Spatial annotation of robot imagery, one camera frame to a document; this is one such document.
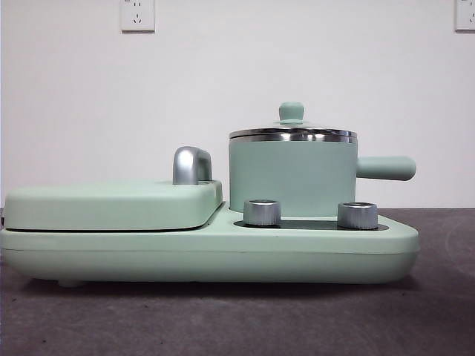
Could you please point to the glass lid with green knob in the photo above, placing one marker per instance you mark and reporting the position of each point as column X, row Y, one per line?
column 291, row 111

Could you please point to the silver control knob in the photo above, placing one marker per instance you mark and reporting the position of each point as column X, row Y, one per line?
column 261, row 213
column 357, row 216

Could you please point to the mint green breakfast machine base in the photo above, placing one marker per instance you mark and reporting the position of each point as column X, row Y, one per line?
column 222, row 256

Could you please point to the white wall socket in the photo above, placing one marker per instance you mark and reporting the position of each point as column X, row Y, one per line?
column 137, row 15
column 466, row 15

